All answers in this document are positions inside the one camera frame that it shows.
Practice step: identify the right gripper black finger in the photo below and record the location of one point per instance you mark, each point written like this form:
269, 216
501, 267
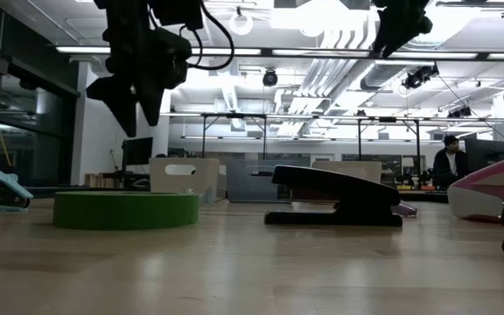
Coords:
379, 35
398, 39

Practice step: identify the black metal gantry frame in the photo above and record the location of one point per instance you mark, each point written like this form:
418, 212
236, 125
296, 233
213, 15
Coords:
387, 119
234, 115

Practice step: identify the white plastic bin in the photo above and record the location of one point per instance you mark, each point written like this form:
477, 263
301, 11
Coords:
366, 170

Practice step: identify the long ceiling light track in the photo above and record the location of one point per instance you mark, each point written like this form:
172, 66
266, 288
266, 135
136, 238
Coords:
278, 51

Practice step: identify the black ceiling spotlight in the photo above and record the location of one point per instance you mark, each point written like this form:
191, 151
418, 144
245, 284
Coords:
418, 76
270, 78
459, 112

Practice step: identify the black stapler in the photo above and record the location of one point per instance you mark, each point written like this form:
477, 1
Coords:
344, 188

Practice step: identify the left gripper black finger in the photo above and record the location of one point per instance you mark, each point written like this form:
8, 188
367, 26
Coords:
118, 105
153, 102

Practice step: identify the black computer monitor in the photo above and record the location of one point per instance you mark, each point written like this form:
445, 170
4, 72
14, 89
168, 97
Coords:
488, 153
137, 151

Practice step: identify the teal staple remover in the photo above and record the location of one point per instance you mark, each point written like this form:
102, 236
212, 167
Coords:
9, 184

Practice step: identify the grey translucent plastic bin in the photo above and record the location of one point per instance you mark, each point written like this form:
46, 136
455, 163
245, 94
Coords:
243, 188

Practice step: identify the pink and white stapler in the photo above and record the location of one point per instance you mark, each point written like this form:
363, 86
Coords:
484, 192

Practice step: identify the person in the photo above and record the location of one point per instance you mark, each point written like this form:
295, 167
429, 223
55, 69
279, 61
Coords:
444, 168

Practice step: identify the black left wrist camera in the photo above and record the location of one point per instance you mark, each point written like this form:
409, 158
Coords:
177, 13

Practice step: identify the wooden crate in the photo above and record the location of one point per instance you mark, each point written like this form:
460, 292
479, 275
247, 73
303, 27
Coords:
99, 180

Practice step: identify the green masking tape roll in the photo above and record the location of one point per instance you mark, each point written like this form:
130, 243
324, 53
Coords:
125, 212

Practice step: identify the pale clear plastic bin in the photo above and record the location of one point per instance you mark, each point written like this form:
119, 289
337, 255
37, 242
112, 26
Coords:
199, 179

